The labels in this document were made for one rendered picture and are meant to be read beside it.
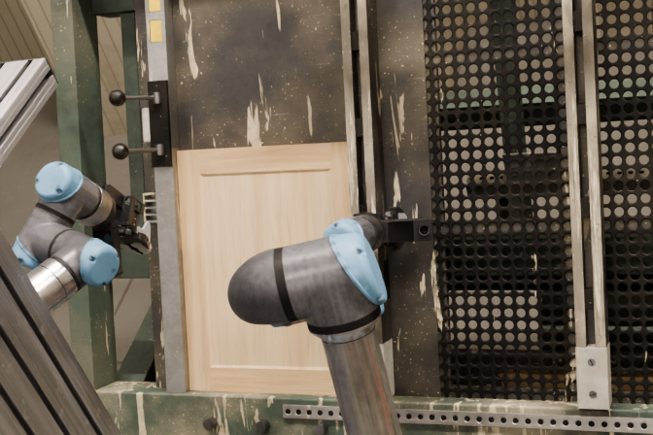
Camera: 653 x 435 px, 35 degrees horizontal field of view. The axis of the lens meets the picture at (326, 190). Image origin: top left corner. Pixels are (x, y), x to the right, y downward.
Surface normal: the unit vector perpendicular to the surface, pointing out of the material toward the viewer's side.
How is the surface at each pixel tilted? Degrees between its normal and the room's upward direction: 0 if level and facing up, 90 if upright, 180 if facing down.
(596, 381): 53
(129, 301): 0
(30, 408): 90
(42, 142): 0
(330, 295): 66
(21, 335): 90
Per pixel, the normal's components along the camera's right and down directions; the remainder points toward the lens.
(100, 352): 0.94, -0.04
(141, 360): -0.25, -0.76
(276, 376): -0.33, 0.05
